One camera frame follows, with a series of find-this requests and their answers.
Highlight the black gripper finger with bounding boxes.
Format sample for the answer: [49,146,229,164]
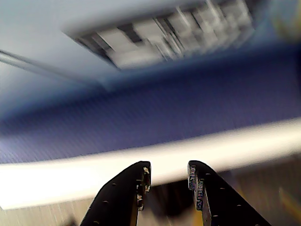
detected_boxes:
[79,161,151,226]
[187,160,273,226]

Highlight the blue textured mat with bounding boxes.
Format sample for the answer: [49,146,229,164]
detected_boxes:
[0,43,301,165]

